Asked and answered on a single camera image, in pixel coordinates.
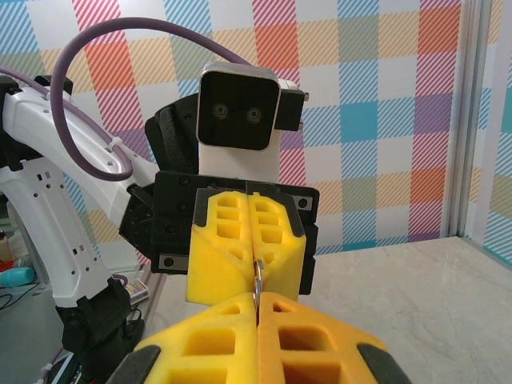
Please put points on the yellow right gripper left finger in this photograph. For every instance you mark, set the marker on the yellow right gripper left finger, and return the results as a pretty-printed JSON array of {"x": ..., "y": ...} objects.
[{"x": 200, "y": 332}]

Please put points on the small printed card box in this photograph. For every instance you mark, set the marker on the small printed card box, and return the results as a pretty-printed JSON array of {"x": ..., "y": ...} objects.
[{"x": 138, "y": 289}]

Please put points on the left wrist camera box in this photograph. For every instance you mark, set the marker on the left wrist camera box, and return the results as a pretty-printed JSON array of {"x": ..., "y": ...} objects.
[{"x": 236, "y": 108}]

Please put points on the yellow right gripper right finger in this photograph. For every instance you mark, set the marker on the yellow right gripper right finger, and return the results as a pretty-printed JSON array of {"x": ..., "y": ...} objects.
[{"x": 320, "y": 332}]

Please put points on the teal plastic object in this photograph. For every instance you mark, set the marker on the teal plastic object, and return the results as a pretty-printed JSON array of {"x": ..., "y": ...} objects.
[{"x": 18, "y": 277}]

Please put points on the aluminium corner post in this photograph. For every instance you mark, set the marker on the aluminium corner post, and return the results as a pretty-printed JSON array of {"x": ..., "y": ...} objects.
[{"x": 472, "y": 120}]

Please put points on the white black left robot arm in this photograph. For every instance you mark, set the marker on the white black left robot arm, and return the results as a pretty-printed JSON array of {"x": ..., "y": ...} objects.
[{"x": 48, "y": 192}]

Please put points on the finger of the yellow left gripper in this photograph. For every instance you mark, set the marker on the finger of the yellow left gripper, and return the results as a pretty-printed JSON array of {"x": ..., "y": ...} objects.
[
  {"x": 284, "y": 264},
  {"x": 212, "y": 272}
]

